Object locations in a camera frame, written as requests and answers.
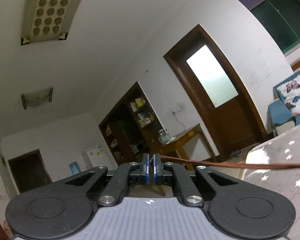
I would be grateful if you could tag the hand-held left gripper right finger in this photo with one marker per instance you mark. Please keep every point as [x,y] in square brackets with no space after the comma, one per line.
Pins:
[156,171]

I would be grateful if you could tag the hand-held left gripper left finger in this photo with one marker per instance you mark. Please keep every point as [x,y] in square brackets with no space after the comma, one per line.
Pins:
[146,170]

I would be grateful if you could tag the brown shoelace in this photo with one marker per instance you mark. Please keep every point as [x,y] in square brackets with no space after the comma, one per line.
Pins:
[240,165]

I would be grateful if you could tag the glass jar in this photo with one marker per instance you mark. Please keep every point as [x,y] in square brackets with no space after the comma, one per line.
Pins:
[163,136]

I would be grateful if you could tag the wooden desk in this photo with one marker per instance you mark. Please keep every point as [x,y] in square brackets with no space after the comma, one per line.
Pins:
[185,136]

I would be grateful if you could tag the dark wooden shelf cabinet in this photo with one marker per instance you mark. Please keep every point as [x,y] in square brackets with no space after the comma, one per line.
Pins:
[125,130]

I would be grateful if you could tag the white refrigerator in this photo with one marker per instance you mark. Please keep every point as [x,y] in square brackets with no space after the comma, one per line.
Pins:
[95,157]

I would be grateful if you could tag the dark sneaker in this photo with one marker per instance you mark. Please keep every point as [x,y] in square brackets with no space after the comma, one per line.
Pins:
[234,155]

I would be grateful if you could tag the wooden door with frosted glass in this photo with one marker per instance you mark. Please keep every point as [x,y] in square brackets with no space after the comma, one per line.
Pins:
[230,120]

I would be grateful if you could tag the dark wooden door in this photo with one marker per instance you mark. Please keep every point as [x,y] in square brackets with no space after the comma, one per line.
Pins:
[27,172]

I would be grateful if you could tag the small glass ceiling lamp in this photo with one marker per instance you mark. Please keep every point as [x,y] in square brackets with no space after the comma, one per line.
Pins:
[36,98]

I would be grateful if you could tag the blue sofa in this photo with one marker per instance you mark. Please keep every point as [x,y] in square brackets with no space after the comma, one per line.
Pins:
[280,112]

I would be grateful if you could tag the butterfly print pillow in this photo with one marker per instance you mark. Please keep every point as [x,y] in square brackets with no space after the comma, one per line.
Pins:
[297,97]

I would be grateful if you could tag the patterned ceiling lamp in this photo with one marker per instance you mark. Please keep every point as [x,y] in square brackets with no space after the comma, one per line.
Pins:
[50,10]

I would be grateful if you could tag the green-framed window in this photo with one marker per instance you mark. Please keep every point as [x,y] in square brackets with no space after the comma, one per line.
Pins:
[277,17]

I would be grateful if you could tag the white wall socket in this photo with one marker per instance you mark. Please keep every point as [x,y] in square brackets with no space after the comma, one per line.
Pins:
[176,110]

